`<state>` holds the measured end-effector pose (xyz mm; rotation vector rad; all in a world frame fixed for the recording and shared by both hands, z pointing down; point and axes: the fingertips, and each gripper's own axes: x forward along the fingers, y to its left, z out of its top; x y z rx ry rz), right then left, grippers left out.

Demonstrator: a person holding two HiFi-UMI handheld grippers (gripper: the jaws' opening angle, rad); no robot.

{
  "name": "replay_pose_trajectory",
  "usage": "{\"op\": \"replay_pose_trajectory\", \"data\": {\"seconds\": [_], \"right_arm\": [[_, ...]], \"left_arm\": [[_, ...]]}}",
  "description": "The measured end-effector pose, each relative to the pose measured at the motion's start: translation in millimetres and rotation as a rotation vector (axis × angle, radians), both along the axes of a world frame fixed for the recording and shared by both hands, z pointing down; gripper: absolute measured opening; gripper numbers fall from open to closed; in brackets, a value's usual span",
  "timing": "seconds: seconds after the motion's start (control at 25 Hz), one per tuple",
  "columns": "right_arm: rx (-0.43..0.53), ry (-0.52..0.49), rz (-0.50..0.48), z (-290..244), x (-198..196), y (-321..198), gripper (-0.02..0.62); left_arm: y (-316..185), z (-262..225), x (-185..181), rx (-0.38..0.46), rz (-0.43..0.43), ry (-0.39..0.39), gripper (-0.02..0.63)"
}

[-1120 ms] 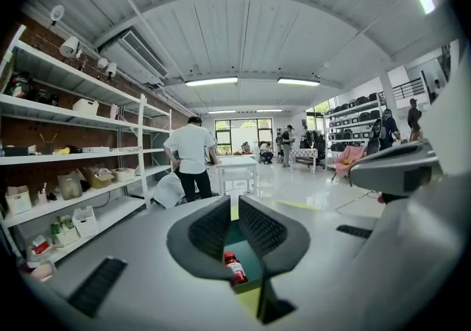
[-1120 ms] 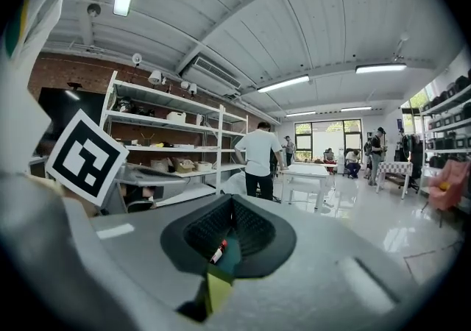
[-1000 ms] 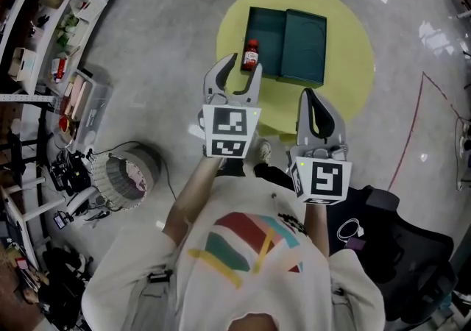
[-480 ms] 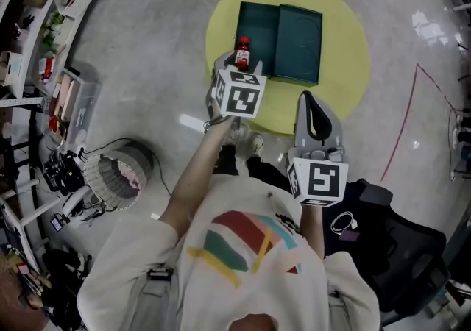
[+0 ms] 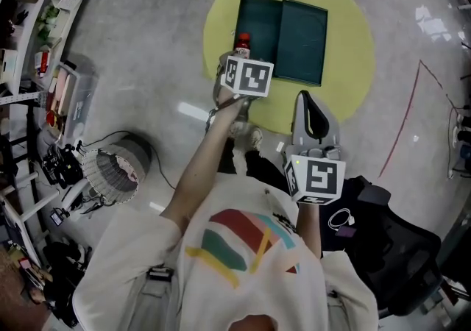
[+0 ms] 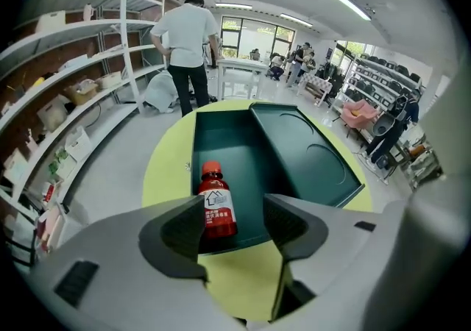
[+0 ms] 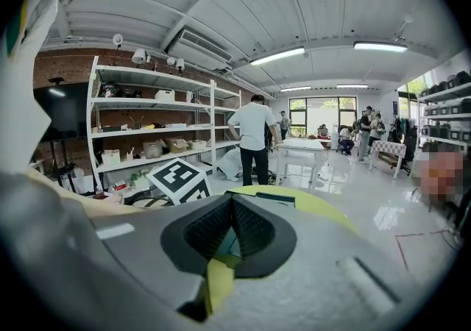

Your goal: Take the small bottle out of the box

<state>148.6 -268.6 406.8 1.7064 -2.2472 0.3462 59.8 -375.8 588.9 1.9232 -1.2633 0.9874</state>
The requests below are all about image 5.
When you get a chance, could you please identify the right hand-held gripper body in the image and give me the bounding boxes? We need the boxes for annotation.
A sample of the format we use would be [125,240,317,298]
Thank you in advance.
[281,143,347,207]

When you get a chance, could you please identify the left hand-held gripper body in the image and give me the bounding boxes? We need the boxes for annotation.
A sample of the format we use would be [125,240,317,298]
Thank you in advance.
[219,55,275,102]

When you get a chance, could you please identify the red-capped dark red bottle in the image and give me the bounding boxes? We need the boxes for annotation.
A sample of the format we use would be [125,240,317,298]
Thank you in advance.
[234,32,253,60]

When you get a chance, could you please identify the dark green box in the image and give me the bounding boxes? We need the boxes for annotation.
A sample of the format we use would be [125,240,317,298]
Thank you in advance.
[233,0,329,88]

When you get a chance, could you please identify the person's right forearm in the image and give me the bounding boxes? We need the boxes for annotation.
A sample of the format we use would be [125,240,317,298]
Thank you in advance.
[297,201,323,260]

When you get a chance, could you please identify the person's left forearm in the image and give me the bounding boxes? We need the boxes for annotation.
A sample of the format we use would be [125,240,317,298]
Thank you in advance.
[160,96,247,230]

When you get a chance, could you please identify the red and white packet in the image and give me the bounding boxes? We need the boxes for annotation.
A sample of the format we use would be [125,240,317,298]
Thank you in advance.
[34,49,52,77]

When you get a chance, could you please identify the white cardboard box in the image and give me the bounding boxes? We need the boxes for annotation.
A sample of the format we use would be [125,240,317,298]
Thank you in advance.
[0,48,18,83]

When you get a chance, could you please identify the person's right shoe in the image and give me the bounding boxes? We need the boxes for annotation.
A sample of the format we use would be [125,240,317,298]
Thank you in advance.
[248,127,264,151]

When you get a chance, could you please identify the person's shoe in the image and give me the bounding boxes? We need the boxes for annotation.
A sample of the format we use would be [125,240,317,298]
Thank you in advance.
[230,121,252,140]
[248,127,264,151]

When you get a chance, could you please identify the person's black trousers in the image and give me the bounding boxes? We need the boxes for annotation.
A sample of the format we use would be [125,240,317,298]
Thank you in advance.
[219,136,291,191]

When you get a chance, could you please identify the person's left shoe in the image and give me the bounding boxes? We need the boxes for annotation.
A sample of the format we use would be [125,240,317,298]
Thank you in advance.
[230,121,252,140]

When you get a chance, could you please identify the black office chair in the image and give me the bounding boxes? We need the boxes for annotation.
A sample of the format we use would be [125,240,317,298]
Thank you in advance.
[318,174,445,319]

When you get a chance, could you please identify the woven laundry basket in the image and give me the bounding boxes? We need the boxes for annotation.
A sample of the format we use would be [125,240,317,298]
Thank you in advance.
[81,134,153,205]

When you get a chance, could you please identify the person's white printed t-shirt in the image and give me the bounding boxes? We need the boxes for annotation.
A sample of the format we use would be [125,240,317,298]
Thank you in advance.
[71,174,380,331]

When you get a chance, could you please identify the pink cloth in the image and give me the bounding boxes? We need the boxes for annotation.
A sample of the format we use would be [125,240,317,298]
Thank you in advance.
[119,162,139,182]

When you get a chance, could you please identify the clear plastic bin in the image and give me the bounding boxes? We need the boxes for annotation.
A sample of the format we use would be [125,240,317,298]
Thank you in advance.
[43,60,99,135]

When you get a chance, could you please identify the pink book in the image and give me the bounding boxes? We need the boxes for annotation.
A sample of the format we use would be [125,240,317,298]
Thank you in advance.
[54,66,71,112]

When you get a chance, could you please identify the red round bowl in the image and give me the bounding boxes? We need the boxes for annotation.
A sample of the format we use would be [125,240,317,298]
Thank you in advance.
[46,110,66,129]

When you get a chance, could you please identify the green plant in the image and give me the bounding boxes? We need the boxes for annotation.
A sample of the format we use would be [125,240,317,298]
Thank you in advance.
[36,4,62,39]

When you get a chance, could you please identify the white headset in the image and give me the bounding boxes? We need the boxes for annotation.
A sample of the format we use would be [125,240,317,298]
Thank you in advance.
[60,177,104,215]

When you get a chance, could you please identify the black metal stand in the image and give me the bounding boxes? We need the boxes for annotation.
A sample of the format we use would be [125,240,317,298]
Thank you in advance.
[0,101,41,191]

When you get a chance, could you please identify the white shelf unit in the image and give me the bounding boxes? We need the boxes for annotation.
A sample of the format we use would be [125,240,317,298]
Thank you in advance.
[0,0,113,106]

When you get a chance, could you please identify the small screen device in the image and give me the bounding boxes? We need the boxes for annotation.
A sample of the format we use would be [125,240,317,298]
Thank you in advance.
[49,207,70,227]

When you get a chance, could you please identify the black backpack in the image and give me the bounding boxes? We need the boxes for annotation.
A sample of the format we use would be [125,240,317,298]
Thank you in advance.
[42,241,93,327]

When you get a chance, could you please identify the white coiled charger cable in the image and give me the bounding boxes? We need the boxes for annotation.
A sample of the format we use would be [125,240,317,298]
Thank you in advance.
[327,207,356,230]

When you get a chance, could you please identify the black strap buckle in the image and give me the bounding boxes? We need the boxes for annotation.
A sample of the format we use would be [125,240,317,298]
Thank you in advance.
[146,266,174,282]

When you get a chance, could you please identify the black camera gear pile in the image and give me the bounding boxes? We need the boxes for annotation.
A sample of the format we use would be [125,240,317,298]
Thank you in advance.
[40,143,84,189]

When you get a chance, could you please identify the white desk frame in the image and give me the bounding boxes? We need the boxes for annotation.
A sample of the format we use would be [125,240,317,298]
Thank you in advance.
[0,171,62,268]

